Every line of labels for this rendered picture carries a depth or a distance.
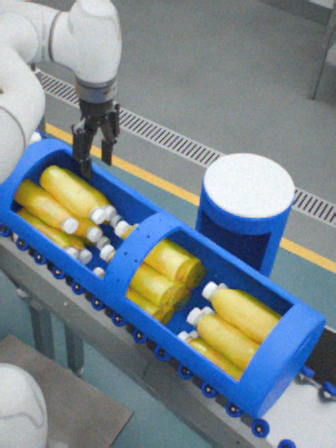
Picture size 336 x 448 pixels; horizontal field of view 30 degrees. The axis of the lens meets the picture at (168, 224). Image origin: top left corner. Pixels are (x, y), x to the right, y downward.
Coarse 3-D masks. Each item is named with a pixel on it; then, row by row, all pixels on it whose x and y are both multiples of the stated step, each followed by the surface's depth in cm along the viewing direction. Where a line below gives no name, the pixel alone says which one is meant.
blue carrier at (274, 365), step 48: (48, 144) 170; (0, 192) 167; (48, 240) 161; (144, 240) 150; (192, 240) 167; (96, 288) 156; (240, 288) 164; (288, 336) 135; (240, 384) 137; (288, 384) 155
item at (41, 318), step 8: (32, 304) 207; (32, 312) 210; (40, 312) 207; (48, 312) 211; (32, 320) 214; (40, 320) 210; (48, 320) 214; (40, 328) 213; (48, 328) 217; (40, 336) 217; (48, 336) 220; (40, 344) 222; (48, 344) 224; (48, 352) 227
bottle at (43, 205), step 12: (24, 180) 172; (24, 192) 170; (36, 192) 169; (48, 192) 172; (24, 204) 170; (36, 204) 168; (48, 204) 167; (60, 204) 168; (36, 216) 169; (48, 216) 166; (60, 216) 166; (60, 228) 168
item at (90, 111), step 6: (84, 102) 136; (108, 102) 136; (84, 108) 137; (90, 108) 136; (96, 108) 136; (102, 108) 136; (108, 108) 137; (84, 114) 138; (90, 114) 137; (96, 114) 137; (102, 114) 138; (108, 114) 144; (90, 120) 139; (102, 120) 143; (90, 126) 141
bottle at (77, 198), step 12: (48, 168) 169; (60, 168) 171; (48, 180) 168; (60, 180) 167; (72, 180) 167; (60, 192) 166; (72, 192) 165; (84, 192) 165; (72, 204) 164; (84, 204) 163; (96, 204) 165; (84, 216) 165
